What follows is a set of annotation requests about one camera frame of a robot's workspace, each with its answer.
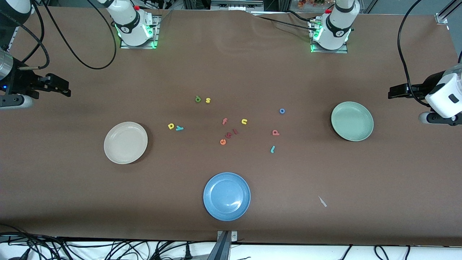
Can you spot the white paper scrap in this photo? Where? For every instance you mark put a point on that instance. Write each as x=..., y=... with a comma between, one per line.
x=322, y=201

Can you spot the black power plug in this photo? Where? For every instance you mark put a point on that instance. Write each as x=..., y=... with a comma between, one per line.
x=187, y=252

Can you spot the beige brown plate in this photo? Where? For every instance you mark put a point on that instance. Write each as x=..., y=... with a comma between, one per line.
x=125, y=143

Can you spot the green plate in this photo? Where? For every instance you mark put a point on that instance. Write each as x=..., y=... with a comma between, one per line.
x=352, y=121

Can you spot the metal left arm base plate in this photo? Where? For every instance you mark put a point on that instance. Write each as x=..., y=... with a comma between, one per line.
x=343, y=51

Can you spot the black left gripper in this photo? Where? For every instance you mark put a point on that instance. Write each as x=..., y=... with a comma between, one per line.
x=421, y=88

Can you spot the dark grey metal post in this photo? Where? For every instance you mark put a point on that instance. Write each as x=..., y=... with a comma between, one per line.
x=220, y=251

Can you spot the blue plate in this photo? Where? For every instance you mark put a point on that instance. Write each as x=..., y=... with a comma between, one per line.
x=226, y=196

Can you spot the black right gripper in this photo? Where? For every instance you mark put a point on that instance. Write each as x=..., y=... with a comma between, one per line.
x=21, y=81

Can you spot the silver edge bracket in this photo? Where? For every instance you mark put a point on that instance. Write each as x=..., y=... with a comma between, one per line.
x=234, y=236

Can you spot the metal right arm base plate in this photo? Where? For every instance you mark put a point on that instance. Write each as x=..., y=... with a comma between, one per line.
x=124, y=46

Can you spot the grey metal box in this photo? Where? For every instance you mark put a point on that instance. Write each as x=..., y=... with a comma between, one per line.
x=234, y=5

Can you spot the aluminium corner bracket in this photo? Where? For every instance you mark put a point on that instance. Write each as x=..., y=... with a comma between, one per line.
x=441, y=18

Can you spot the brown table cover sheet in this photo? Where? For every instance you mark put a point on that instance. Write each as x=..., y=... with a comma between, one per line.
x=72, y=202

